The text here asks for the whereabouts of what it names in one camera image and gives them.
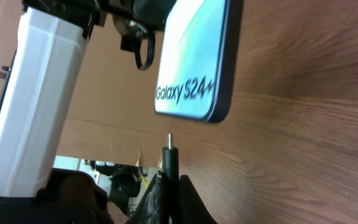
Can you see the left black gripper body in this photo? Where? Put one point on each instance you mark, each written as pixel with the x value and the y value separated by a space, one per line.
pixel 137 21

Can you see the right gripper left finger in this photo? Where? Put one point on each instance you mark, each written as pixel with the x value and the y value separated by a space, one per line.
pixel 150 208

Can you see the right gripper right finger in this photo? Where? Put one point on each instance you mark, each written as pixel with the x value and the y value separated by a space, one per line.
pixel 193 210

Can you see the blue Galaxy S24 smartphone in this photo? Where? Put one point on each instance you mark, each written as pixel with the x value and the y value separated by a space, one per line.
pixel 198 59

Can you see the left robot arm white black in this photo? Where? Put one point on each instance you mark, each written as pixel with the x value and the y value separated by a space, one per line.
pixel 52 40

